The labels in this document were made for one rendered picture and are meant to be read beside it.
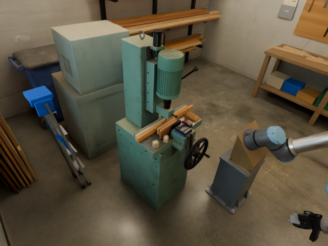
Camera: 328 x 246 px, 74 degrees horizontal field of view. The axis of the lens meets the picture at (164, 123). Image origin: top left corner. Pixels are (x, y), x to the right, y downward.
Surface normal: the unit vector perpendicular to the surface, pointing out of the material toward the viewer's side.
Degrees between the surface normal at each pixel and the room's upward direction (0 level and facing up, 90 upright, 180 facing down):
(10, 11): 90
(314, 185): 0
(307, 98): 90
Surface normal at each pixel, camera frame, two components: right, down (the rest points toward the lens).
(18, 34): 0.65, 0.50
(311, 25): -0.75, 0.37
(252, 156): 0.53, -0.21
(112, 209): 0.06, -0.78
